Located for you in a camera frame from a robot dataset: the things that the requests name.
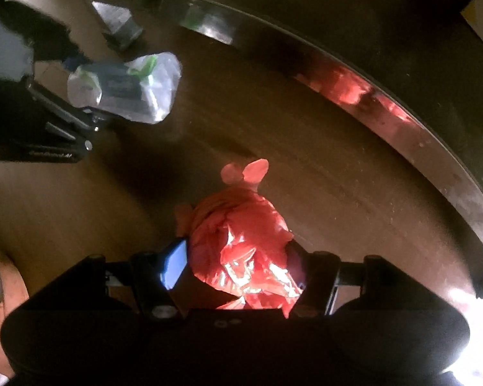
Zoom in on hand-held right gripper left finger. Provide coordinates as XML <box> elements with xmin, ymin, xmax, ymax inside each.
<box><xmin>80</xmin><ymin>239</ymin><xmax>190</xmax><ymax>318</ymax></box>

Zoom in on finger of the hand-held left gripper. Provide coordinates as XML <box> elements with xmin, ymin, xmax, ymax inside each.
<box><xmin>0</xmin><ymin>0</ymin><xmax>87</xmax><ymax>71</ymax></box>
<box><xmin>22</xmin><ymin>76</ymin><xmax>113</xmax><ymax>145</ymax></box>

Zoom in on curved metal rim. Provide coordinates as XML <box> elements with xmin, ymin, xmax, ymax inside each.
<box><xmin>68</xmin><ymin>0</ymin><xmax>483</xmax><ymax>266</ymax></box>

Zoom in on red plastic bag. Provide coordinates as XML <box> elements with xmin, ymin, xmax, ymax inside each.
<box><xmin>175</xmin><ymin>159</ymin><xmax>307</xmax><ymax>320</ymax></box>

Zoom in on clear plastic wrapper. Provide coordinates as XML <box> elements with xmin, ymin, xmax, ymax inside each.
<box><xmin>66</xmin><ymin>52</ymin><xmax>182</xmax><ymax>124</ymax></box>

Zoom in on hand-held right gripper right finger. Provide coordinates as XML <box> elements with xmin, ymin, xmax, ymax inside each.
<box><xmin>286</xmin><ymin>239</ymin><xmax>391</xmax><ymax>318</ymax></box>

